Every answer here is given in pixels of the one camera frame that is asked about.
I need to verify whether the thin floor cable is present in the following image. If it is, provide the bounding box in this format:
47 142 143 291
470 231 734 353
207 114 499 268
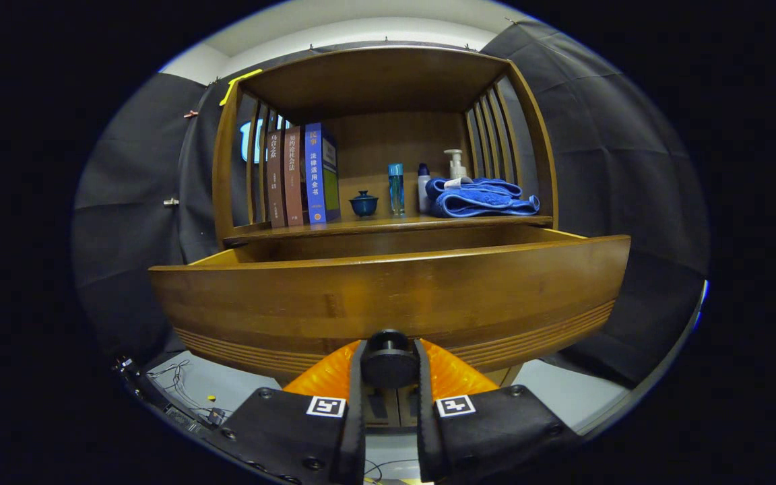
148 359 227 413

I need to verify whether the wooden countertop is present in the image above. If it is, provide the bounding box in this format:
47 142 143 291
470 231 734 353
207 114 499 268
223 214 554 245

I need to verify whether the blue book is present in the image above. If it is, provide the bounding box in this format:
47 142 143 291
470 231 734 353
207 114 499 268
304 123 342 224

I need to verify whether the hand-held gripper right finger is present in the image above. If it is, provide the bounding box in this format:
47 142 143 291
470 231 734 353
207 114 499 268
415 338 587 484

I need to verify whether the wooden cabinet door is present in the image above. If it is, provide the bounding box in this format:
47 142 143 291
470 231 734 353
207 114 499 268
365 387 399 428
399 387 422 428

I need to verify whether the blue glass bottle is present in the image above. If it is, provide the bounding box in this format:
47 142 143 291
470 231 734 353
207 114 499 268
388 163 406 216

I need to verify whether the wooden cabinet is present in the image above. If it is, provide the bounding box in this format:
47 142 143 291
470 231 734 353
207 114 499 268
212 46 559 432

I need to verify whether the white pump bottle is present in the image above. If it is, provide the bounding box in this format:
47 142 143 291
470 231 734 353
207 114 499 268
444 149 467 187

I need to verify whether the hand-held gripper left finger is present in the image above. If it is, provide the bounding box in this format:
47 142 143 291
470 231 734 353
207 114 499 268
206 339 368 485

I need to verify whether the reddish brown book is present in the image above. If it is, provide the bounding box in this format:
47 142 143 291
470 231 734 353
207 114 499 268
282 127 308 226

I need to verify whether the blue folded towel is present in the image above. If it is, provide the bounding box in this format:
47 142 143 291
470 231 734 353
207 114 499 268
426 176 541 218

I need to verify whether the blue lidded teacup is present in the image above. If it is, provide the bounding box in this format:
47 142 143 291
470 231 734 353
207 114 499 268
349 191 380 218

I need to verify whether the dark brown book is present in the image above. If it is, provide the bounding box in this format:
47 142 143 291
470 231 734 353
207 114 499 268
265 130 288 228

